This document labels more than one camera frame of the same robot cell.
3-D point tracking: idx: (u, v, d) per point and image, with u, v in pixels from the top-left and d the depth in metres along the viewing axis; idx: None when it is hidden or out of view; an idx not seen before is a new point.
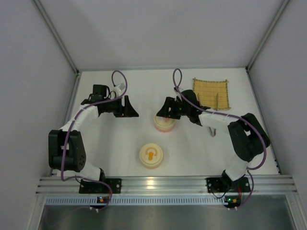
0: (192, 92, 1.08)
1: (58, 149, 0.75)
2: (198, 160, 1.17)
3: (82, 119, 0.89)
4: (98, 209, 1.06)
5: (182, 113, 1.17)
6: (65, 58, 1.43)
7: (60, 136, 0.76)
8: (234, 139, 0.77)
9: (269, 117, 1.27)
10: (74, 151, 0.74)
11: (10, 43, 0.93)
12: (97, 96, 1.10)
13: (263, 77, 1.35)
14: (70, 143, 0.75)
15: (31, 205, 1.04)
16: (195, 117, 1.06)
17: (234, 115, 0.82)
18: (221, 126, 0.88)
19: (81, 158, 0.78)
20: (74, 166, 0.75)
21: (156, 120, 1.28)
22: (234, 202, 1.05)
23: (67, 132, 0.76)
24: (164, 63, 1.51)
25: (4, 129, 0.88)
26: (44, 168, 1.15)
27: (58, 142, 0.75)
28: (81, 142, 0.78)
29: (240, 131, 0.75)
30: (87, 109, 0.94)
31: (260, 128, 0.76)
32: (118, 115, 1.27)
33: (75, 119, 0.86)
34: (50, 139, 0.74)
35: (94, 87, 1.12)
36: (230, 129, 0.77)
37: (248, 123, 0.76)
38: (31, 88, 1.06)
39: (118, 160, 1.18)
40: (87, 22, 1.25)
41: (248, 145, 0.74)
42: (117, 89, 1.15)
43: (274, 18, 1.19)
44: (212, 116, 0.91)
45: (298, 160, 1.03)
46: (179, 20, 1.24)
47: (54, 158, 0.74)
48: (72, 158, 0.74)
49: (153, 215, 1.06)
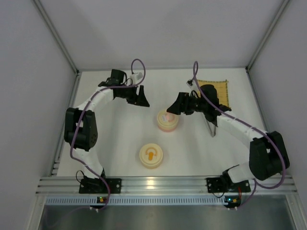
0: (212, 87, 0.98)
1: (74, 125, 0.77)
2: (199, 160, 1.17)
3: (97, 100, 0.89)
4: (98, 209, 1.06)
5: (198, 110, 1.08)
6: (65, 59, 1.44)
7: (76, 113, 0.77)
8: (253, 156, 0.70)
9: (269, 117, 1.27)
10: (88, 130, 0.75)
11: (10, 43, 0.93)
12: (113, 80, 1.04)
13: (263, 77, 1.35)
14: (85, 120, 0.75)
15: (31, 205, 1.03)
16: (212, 116, 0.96)
17: (259, 130, 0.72)
18: (240, 136, 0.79)
19: (93, 137, 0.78)
20: (86, 144, 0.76)
21: (159, 120, 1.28)
22: (234, 202, 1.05)
23: (83, 110, 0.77)
24: (164, 63, 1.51)
25: (5, 129, 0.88)
26: (44, 168, 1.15)
27: (75, 119, 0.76)
28: (95, 121, 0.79)
29: (262, 150, 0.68)
30: (102, 91, 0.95)
31: (283, 150, 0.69)
32: (132, 102, 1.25)
33: (90, 99, 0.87)
34: (68, 114, 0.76)
35: (112, 71, 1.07)
36: (252, 145, 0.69)
37: (272, 142, 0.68)
38: (31, 87, 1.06)
39: (118, 160, 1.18)
40: (87, 22, 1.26)
41: (265, 166, 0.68)
42: (134, 75, 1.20)
43: (274, 18, 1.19)
44: (233, 122, 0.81)
45: (298, 159, 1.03)
46: (179, 20, 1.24)
47: (69, 133, 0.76)
48: (84, 135, 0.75)
49: (153, 215, 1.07)
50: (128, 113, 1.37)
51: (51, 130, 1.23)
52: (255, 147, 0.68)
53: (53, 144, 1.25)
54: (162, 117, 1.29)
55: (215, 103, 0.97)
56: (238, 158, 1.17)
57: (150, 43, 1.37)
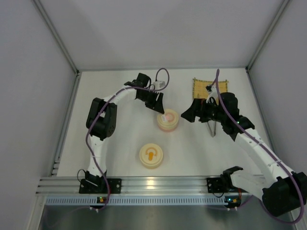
0: (233, 96, 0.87)
1: (96, 114, 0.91)
2: (199, 161, 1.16)
3: (121, 96, 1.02)
4: (98, 209, 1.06)
5: (215, 119, 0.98)
6: (65, 59, 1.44)
7: (100, 105, 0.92)
8: (271, 192, 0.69)
9: (270, 117, 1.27)
10: (108, 120, 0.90)
11: (10, 42, 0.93)
12: (138, 82, 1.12)
13: (263, 77, 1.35)
14: (108, 111, 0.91)
15: (31, 205, 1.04)
16: (232, 128, 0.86)
17: (286, 169, 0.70)
18: (261, 165, 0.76)
19: (111, 128, 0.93)
20: (104, 132, 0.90)
21: (159, 120, 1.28)
22: (234, 202, 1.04)
23: (107, 103, 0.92)
24: (164, 63, 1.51)
25: (5, 129, 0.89)
26: (44, 168, 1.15)
27: (98, 108, 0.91)
28: (115, 115, 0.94)
29: (284, 194, 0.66)
30: (127, 89, 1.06)
31: (303, 192, 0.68)
32: (149, 106, 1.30)
33: (115, 94, 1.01)
34: (94, 103, 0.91)
35: (140, 74, 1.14)
36: (275, 185, 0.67)
37: (297, 186, 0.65)
38: (31, 87, 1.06)
39: (119, 160, 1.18)
40: (88, 23, 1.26)
41: (282, 207, 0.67)
42: (157, 83, 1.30)
43: (274, 17, 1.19)
44: (257, 150, 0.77)
45: (298, 159, 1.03)
46: (178, 20, 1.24)
47: (91, 120, 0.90)
48: (104, 125, 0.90)
49: (153, 215, 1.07)
50: (128, 113, 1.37)
51: (51, 131, 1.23)
52: (278, 189, 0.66)
53: (53, 144, 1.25)
54: (162, 117, 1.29)
55: (235, 114, 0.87)
56: (238, 159, 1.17)
57: (150, 43, 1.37)
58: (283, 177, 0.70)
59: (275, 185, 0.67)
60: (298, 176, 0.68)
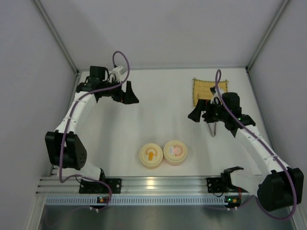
0: (236, 94, 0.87)
1: (57, 150, 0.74)
2: (199, 161, 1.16)
3: (77, 113, 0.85)
4: (98, 209, 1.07)
5: (218, 118, 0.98)
6: (65, 58, 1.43)
7: (56, 138, 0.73)
8: (266, 187, 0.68)
9: (269, 117, 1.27)
10: (73, 154, 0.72)
11: (9, 42, 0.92)
12: (94, 78, 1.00)
13: (263, 77, 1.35)
14: (67, 142, 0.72)
15: (31, 206, 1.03)
16: (233, 124, 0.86)
17: (281, 163, 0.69)
18: (258, 160, 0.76)
19: (82, 156, 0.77)
20: (76, 165, 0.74)
21: (166, 150, 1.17)
22: (234, 202, 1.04)
23: (64, 135, 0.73)
24: (165, 63, 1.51)
25: (5, 129, 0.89)
26: (44, 168, 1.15)
27: (56, 143, 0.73)
28: (79, 141, 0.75)
29: (277, 186, 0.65)
30: (82, 99, 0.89)
31: (298, 189, 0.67)
32: (117, 99, 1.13)
33: (70, 117, 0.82)
34: (48, 142, 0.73)
35: (91, 69, 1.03)
36: (268, 178, 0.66)
37: (290, 179, 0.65)
38: (31, 87, 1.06)
39: (119, 161, 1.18)
40: (87, 22, 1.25)
41: (275, 200, 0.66)
42: (117, 70, 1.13)
43: (274, 17, 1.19)
44: (254, 144, 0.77)
45: (298, 159, 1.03)
46: (178, 20, 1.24)
47: (55, 157, 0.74)
48: (71, 159, 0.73)
49: (153, 215, 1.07)
50: (128, 114, 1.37)
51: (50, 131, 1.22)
52: (271, 180, 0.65)
53: None
54: (170, 148, 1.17)
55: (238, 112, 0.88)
56: (239, 159, 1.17)
57: (151, 43, 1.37)
58: (277, 170, 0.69)
59: (269, 177, 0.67)
60: (293, 171, 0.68)
